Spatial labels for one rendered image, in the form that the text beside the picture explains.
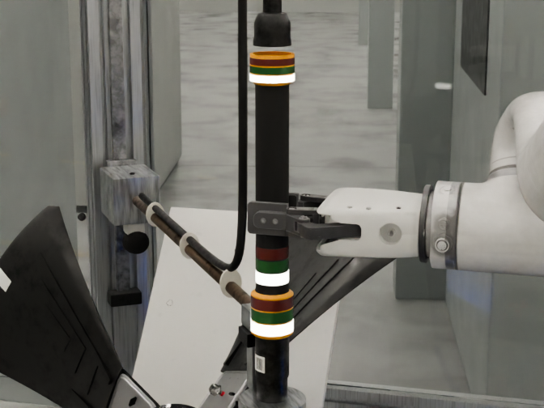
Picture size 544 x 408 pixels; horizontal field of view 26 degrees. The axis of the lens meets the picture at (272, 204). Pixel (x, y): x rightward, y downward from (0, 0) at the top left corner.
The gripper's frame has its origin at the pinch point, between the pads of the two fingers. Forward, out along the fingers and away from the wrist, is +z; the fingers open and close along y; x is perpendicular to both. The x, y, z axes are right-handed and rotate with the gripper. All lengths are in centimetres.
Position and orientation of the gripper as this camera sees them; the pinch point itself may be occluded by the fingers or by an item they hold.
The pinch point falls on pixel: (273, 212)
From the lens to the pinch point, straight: 117.0
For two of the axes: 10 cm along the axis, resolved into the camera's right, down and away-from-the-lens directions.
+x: 0.1, -9.7, -2.4
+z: -9.7, -0.7, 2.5
